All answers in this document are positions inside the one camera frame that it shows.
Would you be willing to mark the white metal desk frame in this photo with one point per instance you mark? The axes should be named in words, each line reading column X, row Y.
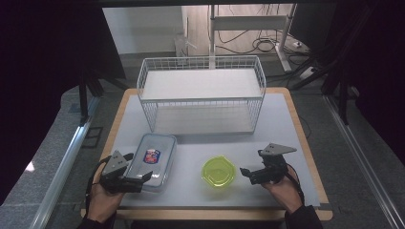
column 248, row 22

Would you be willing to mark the white power strip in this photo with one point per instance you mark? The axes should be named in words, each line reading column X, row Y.
column 307, row 73

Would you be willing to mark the clear rectangular food container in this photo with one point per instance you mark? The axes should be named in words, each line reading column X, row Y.
column 153, row 162

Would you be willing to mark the person's left hand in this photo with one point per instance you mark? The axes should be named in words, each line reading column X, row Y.
column 102, row 202

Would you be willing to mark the light grey table mat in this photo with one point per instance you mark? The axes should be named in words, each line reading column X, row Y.
column 197, row 197

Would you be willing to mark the black metal stand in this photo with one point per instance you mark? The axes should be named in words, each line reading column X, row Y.
column 84, row 95
column 343, row 98

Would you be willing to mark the black rectangular floor frame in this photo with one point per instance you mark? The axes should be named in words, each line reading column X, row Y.
column 92, row 137

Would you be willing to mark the aluminium rail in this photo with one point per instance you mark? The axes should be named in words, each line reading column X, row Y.
column 363, row 162
column 63, row 168

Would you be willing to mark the translucent plastic box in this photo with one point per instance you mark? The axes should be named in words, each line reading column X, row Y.
column 182, row 46

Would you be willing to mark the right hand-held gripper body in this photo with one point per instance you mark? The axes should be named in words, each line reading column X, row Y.
column 273, row 167

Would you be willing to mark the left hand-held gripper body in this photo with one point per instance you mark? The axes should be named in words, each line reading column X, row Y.
column 118, row 165

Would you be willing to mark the green plastic container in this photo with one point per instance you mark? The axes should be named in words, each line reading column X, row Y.
column 218, row 171

